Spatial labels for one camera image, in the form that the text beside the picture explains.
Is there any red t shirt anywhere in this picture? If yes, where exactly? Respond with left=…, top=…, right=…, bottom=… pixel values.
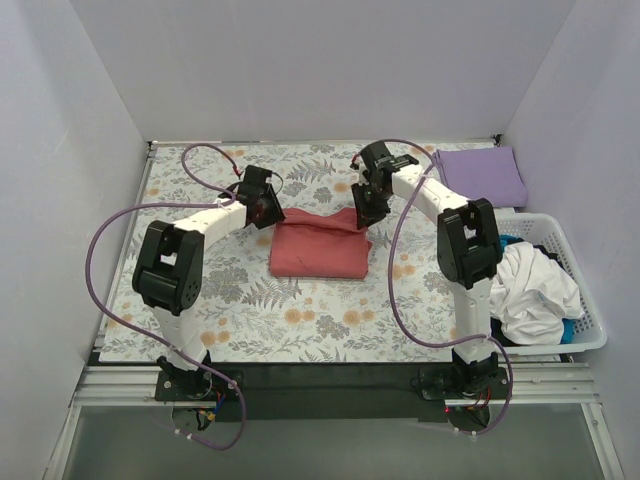
left=269, top=208, right=372, bottom=280

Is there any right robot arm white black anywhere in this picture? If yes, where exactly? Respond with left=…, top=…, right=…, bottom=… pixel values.
left=351, top=140, right=502, bottom=398

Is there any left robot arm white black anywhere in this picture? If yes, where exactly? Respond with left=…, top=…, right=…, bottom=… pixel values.
left=132, top=165, right=285, bottom=400

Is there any floral patterned table mat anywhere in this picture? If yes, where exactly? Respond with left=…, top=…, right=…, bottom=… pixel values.
left=97, top=144, right=457, bottom=363

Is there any folded purple t shirt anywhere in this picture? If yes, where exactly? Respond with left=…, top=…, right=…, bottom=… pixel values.
left=435, top=146, right=528, bottom=208

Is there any blue t shirt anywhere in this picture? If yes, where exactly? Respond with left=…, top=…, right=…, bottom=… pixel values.
left=497, top=233, right=576, bottom=346

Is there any white plastic laundry basket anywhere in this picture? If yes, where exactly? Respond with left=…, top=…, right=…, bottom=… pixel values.
left=496, top=209, right=607, bottom=356

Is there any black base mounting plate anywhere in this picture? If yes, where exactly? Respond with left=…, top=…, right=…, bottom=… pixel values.
left=154, top=363, right=508, bottom=423

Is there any white t shirt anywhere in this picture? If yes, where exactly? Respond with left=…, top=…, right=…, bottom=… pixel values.
left=487, top=242, right=586, bottom=347

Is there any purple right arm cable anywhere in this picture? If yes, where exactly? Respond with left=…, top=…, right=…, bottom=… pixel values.
left=352, top=139, right=514, bottom=436

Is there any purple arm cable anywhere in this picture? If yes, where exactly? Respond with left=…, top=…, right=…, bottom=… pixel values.
left=352, top=139, right=514, bottom=436
left=85, top=143, right=249, bottom=451

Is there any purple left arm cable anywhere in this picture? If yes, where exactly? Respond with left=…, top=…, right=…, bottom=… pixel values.
left=85, top=143, right=249, bottom=451

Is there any aluminium frame rail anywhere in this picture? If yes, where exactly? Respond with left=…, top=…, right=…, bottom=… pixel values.
left=46, top=362, right=624, bottom=479

